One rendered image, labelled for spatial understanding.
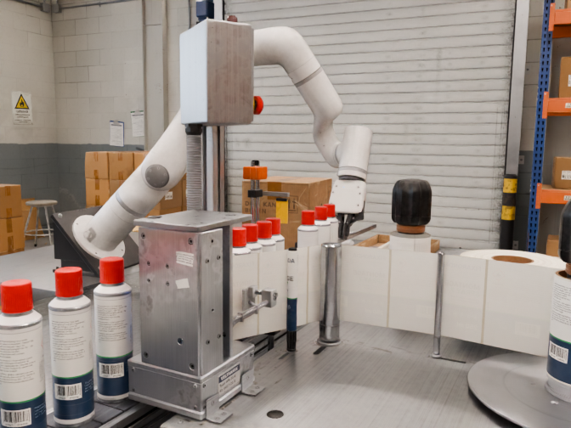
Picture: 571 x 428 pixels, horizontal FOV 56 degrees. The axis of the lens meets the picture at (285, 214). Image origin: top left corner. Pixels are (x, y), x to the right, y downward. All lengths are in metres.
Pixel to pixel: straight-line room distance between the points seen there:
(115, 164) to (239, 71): 4.13
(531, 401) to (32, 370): 0.66
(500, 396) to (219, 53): 0.75
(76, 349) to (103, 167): 4.51
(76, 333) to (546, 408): 0.64
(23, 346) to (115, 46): 6.80
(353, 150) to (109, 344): 0.99
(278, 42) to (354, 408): 1.02
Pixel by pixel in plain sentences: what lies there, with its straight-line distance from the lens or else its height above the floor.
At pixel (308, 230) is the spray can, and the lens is 1.31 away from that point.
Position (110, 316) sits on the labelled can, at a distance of 0.80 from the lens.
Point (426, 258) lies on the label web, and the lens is 0.97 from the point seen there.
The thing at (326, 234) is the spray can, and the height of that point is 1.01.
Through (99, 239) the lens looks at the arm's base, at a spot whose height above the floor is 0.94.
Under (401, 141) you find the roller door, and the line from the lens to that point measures 5.49.
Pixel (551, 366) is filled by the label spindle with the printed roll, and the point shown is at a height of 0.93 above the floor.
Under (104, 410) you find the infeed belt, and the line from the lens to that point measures 0.83.
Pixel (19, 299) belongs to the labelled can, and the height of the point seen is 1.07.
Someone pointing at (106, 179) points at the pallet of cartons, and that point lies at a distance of 5.23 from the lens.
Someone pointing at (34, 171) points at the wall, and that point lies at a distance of 7.79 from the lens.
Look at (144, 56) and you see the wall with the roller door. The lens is 7.00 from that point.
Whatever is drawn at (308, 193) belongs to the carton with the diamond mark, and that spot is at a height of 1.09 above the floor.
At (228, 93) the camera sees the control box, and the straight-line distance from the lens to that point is 1.06.
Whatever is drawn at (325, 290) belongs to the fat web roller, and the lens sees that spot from 0.99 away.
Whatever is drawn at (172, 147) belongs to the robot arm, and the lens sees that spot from 1.60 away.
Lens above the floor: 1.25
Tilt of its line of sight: 8 degrees down
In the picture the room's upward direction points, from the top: 1 degrees clockwise
